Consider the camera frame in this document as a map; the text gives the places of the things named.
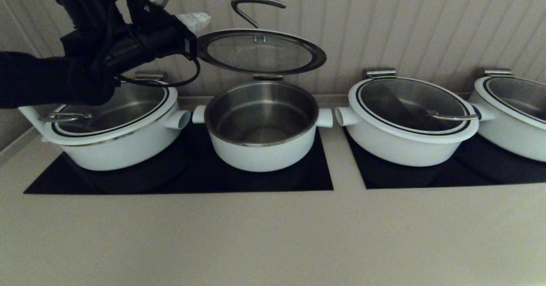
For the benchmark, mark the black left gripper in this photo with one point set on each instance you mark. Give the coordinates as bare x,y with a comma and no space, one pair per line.
166,38

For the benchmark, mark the glass lid white rim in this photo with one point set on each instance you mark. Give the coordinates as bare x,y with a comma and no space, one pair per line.
260,51

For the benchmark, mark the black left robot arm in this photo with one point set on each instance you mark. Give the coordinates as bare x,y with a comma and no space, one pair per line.
42,77

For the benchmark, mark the white cooking pot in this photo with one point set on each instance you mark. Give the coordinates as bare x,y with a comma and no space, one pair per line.
512,143
260,158
392,149
128,151

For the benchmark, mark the far right white pot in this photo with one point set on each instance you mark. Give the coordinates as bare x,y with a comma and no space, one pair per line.
520,94

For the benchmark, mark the black glass cooktop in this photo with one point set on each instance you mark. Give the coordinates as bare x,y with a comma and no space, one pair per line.
469,173
192,180

